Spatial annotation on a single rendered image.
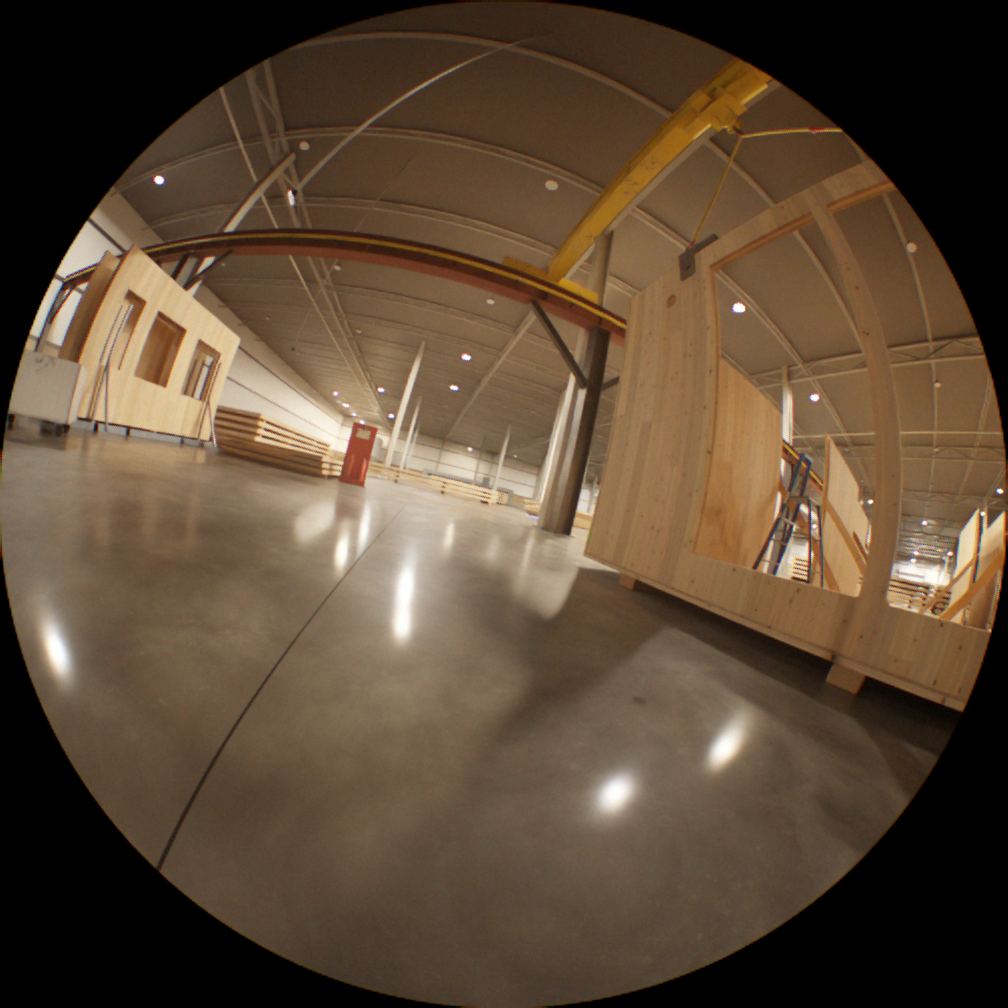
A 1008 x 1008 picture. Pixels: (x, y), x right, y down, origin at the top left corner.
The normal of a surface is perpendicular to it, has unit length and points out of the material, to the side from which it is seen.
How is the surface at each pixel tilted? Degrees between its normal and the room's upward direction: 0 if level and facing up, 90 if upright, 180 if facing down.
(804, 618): 90
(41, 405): 90
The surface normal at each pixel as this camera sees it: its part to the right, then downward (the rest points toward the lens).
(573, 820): 0.23, -0.97
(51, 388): 0.92, 0.22
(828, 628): -0.94, -0.22
